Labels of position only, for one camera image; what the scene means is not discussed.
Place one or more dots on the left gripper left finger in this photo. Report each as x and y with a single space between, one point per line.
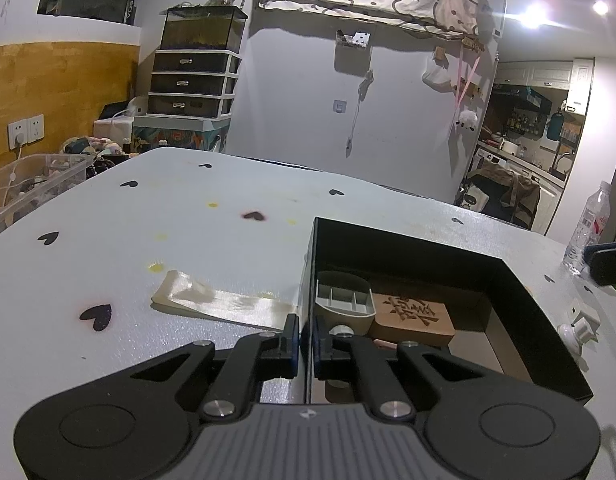
241 371

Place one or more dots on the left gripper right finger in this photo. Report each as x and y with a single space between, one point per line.
357 361

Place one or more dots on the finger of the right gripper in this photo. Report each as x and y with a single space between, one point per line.
601 261

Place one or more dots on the white knob fixture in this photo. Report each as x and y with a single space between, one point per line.
582 326

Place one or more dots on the black storage box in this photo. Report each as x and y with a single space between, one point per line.
392 288

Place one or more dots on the clear plastic water bottle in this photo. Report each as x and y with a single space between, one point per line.
589 228

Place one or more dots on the grey plastic divided tray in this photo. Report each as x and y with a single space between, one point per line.
344 299

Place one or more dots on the carved wooden block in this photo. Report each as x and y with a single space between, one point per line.
401 318

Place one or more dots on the white washing machine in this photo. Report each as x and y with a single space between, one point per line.
512 193

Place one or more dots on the clear plastic packaging sleeve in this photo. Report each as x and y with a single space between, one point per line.
182 295

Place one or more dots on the white sheep plush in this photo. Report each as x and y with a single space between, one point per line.
467 119

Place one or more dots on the white plastic drawer unit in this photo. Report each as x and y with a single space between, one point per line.
195 83

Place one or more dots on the clear plastic storage bin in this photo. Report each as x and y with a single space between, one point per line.
31 181

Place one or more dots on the glass fish tank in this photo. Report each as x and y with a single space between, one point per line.
204 27

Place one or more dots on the white wall socket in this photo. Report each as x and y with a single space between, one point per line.
25 131

